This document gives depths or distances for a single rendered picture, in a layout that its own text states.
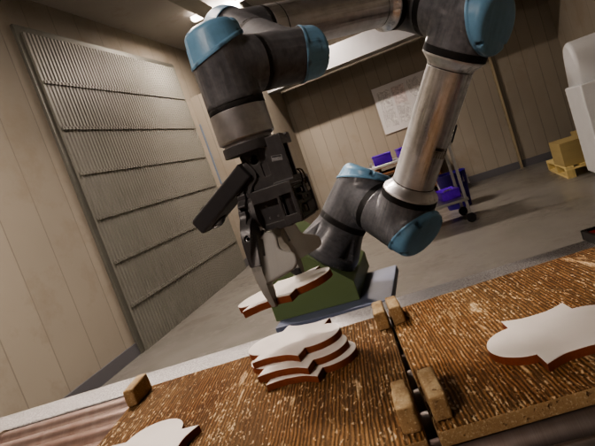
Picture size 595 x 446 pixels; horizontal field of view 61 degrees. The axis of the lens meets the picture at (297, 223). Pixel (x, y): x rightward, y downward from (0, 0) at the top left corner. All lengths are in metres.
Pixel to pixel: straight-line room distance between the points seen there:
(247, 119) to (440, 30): 0.45
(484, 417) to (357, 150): 8.55
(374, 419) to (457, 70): 0.64
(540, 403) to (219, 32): 0.52
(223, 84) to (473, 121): 8.38
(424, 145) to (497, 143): 8.00
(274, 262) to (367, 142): 8.34
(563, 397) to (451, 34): 0.64
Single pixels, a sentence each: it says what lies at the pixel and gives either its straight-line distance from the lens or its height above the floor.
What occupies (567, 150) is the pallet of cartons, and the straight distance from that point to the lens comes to 6.93.
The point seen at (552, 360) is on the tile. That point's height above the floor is 0.94.
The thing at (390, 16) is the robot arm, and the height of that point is 1.39.
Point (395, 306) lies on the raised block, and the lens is 0.73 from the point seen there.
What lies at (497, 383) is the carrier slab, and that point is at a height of 0.94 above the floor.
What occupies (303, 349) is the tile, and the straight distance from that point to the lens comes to 0.68.
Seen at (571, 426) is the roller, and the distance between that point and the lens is 0.51.
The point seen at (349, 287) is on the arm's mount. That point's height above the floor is 0.90.
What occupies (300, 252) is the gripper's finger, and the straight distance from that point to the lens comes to 0.73.
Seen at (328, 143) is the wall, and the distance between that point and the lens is 9.03.
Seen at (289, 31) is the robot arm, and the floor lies 1.36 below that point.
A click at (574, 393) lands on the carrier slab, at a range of 0.51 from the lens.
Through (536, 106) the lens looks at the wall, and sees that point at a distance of 9.09.
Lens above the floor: 1.19
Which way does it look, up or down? 6 degrees down
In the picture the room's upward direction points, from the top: 19 degrees counter-clockwise
